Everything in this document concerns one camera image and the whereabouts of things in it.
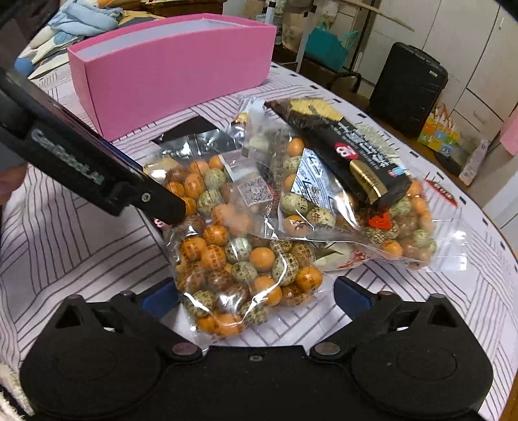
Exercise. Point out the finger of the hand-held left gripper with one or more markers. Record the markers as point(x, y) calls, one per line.
point(162, 202)

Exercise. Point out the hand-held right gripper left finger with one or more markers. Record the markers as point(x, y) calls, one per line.
point(158, 294)

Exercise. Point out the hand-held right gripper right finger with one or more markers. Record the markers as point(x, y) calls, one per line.
point(351, 292)

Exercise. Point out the clear bag of coated peanuts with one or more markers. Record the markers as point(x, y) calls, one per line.
point(323, 210)
point(226, 267)

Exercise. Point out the pink cardboard box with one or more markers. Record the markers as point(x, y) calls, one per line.
point(170, 73)

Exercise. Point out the black and cream snack packet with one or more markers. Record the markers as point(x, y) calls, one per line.
point(348, 149)

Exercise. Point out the person's left forearm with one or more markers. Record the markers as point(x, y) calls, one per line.
point(8, 182)

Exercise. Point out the black and silver foil packet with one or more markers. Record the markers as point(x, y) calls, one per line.
point(202, 141)

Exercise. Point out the light blue cloth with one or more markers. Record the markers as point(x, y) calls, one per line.
point(87, 16)

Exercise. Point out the white paper bag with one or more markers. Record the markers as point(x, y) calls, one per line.
point(474, 162)

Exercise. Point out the colourful cartoon box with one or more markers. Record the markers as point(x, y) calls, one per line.
point(439, 131)

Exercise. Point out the black suitcase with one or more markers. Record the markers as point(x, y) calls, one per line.
point(408, 85)

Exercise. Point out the metal clothes rack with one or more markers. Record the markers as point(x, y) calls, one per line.
point(344, 77)

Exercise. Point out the pink cloth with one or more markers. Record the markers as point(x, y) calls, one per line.
point(510, 135)

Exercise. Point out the teal tote bag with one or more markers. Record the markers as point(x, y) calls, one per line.
point(334, 46)

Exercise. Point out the white wardrobe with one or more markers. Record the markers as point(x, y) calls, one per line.
point(477, 60)

